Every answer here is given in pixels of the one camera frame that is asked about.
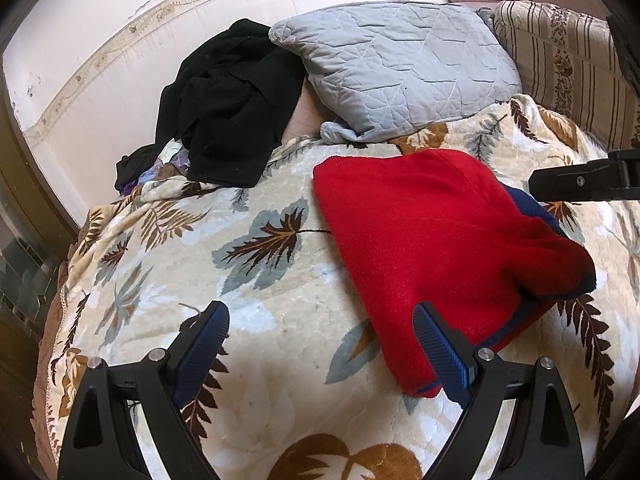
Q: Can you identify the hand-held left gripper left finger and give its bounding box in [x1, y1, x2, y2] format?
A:
[58, 300, 230, 480]

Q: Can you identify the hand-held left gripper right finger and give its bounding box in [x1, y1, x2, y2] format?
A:
[412, 301, 586, 480]

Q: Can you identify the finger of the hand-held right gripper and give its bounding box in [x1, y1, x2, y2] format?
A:
[529, 149, 640, 203]

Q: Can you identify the red and blue knit sweater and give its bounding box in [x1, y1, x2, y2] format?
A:
[312, 149, 597, 399]

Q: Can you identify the leaf print blanket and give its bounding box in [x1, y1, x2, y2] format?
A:
[32, 92, 640, 480]

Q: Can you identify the striped floral cushion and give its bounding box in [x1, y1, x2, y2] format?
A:
[492, 0, 640, 153]

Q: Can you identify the purple patterned cloth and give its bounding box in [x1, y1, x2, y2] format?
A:
[120, 152, 193, 196]

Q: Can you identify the stained glass door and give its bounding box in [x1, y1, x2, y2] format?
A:
[0, 40, 81, 480]

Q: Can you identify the grey quilted pillow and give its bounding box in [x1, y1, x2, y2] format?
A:
[269, 2, 523, 143]

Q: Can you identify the black garment pile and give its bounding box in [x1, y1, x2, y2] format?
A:
[115, 18, 307, 193]

